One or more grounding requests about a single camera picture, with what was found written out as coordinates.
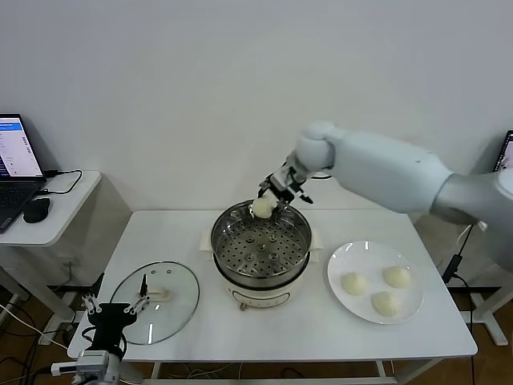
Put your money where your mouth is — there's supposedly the black laptop charger cable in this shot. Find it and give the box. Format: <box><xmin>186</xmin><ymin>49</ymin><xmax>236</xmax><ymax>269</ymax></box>
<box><xmin>38</xmin><ymin>169</ymin><xmax>84</xmax><ymax>197</ymax></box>

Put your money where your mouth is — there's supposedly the dark laptop with camera views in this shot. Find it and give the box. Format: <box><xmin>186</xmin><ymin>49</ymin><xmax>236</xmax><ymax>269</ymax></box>
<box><xmin>495</xmin><ymin>129</ymin><xmax>513</xmax><ymax>173</ymax></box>

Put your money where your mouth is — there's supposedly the black adapter with cable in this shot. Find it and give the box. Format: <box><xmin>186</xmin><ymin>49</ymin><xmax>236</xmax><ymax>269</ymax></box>
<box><xmin>442</xmin><ymin>252</ymin><xmax>479</xmax><ymax>385</ymax></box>

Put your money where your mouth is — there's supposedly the black computer mouse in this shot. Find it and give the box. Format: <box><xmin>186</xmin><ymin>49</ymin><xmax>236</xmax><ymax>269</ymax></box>
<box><xmin>22</xmin><ymin>197</ymin><xmax>52</xmax><ymax>224</ymax></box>

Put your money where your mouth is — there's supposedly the glass lid with cream handle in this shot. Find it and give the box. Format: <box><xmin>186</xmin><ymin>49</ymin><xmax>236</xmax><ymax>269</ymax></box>
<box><xmin>108</xmin><ymin>261</ymin><xmax>200</xmax><ymax>346</ymax></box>

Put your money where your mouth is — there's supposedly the white electric cooker pot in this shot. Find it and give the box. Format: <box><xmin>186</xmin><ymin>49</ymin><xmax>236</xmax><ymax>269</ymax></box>
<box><xmin>212</xmin><ymin>249</ymin><xmax>321</xmax><ymax>312</ymax></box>

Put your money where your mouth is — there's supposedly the round white plate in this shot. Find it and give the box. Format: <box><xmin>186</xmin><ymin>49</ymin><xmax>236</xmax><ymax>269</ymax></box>
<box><xmin>326</xmin><ymin>241</ymin><xmax>424</xmax><ymax>325</ymax></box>

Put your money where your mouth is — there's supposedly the white steamed baozi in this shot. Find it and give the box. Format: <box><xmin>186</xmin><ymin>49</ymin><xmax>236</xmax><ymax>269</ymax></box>
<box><xmin>340</xmin><ymin>272</ymin><xmax>369</xmax><ymax>298</ymax></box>
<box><xmin>382</xmin><ymin>265</ymin><xmax>413</xmax><ymax>290</ymax></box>
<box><xmin>251</xmin><ymin>196</ymin><xmax>278</xmax><ymax>221</ymax></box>
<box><xmin>371</xmin><ymin>290</ymin><xmax>403</xmax><ymax>318</ymax></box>

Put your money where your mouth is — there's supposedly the white floor cable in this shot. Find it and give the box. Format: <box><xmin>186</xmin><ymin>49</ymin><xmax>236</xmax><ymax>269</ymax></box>
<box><xmin>0</xmin><ymin>303</ymin><xmax>71</xmax><ymax>350</ymax></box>

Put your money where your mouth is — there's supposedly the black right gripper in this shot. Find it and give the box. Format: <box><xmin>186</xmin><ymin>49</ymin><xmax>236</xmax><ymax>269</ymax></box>
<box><xmin>256</xmin><ymin>172</ymin><xmax>298</xmax><ymax>221</ymax></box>

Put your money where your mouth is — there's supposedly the white laptop cable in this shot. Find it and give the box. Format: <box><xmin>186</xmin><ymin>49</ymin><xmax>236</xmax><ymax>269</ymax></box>
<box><xmin>455</xmin><ymin>224</ymin><xmax>475</xmax><ymax>256</ymax></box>

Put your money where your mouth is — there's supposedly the stainless steel steamer basket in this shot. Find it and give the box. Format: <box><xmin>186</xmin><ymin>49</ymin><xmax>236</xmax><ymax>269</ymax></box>
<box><xmin>199</xmin><ymin>199</ymin><xmax>325</xmax><ymax>282</ymax></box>

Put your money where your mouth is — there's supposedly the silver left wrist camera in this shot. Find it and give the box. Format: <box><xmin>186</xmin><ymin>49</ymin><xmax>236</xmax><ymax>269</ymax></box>
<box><xmin>50</xmin><ymin>351</ymin><xmax>121</xmax><ymax>378</ymax></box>

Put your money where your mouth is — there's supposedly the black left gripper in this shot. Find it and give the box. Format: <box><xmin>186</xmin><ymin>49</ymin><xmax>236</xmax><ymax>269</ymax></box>
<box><xmin>82</xmin><ymin>272</ymin><xmax>151</xmax><ymax>351</ymax></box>

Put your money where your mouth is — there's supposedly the black laptop with white screen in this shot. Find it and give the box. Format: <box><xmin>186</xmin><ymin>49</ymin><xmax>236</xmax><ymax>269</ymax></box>
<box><xmin>0</xmin><ymin>113</ymin><xmax>48</xmax><ymax>236</ymax></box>

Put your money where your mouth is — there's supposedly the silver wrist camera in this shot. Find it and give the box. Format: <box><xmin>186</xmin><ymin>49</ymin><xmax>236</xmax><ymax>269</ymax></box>
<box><xmin>50</xmin><ymin>351</ymin><xmax>121</xmax><ymax>378</ymax></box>
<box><xmin>280</xmin><ymin>161</ymin><xmax>315</xmax><ymax>205</ymax></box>

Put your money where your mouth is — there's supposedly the white side desk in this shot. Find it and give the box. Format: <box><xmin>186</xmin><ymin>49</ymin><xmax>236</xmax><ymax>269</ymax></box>
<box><xmin>0</xmin><ymin>171</ymin><xmax>103</xmax><ymax>346</ymax></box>
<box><xmin>460</xmin><ymin>224</ymin><xmax>513</xmax><ymax>348</ymax></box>

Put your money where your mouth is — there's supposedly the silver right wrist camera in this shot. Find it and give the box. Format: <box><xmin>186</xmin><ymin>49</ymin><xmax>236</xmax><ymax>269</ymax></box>
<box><xmin>280</xmin><ymin>161</ymin><xmax>315</xmax><ymax>205</ymax></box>

